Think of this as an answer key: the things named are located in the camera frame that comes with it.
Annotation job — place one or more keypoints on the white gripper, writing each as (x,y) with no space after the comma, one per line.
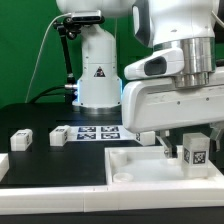
(151,105)

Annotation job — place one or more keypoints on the white square tabletop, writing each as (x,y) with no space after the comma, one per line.
(145,164)

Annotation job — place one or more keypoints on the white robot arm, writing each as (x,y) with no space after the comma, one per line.
(178,85)

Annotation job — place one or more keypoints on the AprilTag marker sheet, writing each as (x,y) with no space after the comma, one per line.
(99,133)

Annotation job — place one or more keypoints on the white U-shaped fence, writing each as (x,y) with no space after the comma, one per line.
(114,197)

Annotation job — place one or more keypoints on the grey camera on mount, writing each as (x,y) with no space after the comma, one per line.
(87,17)

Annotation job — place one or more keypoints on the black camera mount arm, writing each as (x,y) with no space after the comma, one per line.
(68,30)

